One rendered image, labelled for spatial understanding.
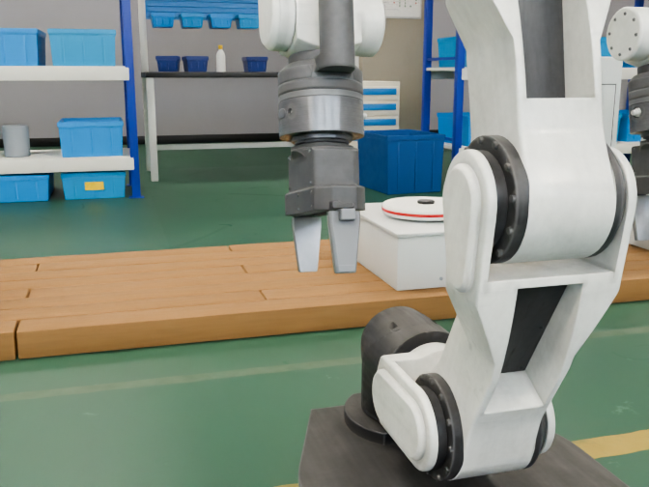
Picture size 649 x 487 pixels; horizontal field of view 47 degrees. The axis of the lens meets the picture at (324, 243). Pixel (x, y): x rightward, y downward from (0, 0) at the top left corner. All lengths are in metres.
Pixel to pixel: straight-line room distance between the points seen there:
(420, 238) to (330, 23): 1.67
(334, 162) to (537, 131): 0.22
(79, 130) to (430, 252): 2.89
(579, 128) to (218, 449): 1.03
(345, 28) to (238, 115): 7.87
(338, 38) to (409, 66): 6.01
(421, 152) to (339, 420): 3.65
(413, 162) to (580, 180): 4.03
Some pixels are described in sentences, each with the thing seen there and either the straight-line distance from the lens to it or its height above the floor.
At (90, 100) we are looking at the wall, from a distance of 8.48.
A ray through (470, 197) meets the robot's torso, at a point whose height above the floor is 0.62.
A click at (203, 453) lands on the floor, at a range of 1.59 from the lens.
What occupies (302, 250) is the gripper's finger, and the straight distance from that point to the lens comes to 0.83.
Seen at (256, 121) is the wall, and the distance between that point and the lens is 8.65.
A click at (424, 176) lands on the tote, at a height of 0.11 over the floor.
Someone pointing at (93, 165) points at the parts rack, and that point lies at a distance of 4.78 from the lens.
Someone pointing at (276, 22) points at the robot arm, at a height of 0.79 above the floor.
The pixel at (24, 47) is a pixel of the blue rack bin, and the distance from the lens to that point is 4.80.
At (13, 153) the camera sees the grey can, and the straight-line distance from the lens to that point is 4.93.
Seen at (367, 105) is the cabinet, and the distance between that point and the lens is 5.78.
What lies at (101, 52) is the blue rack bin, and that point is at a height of 0.87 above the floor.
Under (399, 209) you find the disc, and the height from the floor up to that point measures 0.31.
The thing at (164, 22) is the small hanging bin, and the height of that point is 1.11.
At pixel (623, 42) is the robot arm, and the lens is 1.03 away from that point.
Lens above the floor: 0.74
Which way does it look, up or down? 13 degrees down
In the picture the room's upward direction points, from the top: straight up
